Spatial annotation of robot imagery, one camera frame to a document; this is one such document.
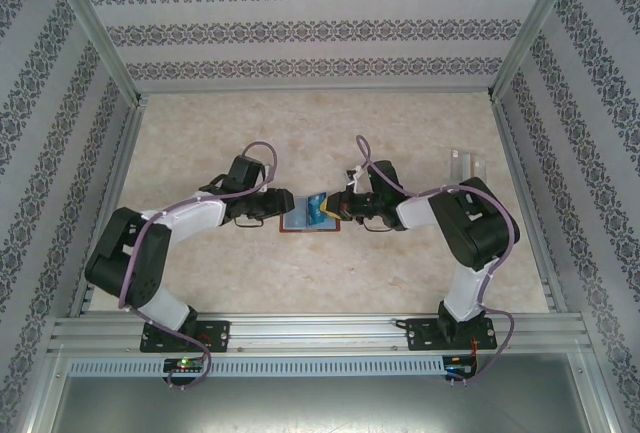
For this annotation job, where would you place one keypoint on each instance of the aluminium side rail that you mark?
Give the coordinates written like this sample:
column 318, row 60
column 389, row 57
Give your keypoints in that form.
column 535, row 233
column 107, row 193

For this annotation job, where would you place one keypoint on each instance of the clear acrylic card box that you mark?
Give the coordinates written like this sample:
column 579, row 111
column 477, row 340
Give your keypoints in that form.
column 467, row 168

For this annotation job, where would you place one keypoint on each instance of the small controller circuit board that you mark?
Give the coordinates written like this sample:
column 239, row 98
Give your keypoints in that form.
column 462, row 365
column 182, row 364

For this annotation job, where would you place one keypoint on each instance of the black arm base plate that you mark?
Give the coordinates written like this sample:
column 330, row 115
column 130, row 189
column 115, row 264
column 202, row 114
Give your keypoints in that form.
column 215, row 335
column 425, row 335

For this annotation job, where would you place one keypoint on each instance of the grey sheet metal panel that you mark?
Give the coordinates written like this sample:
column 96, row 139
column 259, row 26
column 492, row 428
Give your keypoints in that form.
column 320, row 405

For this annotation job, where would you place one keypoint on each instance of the aluminium frame post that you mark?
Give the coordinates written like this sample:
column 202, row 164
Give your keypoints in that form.
column 535, row 28
column 100, row 33

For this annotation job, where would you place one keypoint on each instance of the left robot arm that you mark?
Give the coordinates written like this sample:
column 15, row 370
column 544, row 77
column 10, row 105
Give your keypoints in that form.
column 150, row 263

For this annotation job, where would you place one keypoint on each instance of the brown leather card holder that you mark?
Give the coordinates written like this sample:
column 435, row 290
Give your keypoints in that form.
column 295, row 220

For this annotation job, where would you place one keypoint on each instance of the blue credit card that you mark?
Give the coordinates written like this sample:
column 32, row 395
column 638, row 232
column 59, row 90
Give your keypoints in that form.
column 316, row 209

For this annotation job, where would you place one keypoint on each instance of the aluminium mounting rail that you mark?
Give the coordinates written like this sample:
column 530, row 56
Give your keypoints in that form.
column 320, row 330

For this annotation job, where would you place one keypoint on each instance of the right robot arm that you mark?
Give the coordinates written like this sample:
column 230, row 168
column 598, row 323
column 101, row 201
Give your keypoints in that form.
column 475, row 233

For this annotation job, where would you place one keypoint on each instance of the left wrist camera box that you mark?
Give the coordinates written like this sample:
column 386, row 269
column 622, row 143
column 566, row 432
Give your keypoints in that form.
column 267, row 177

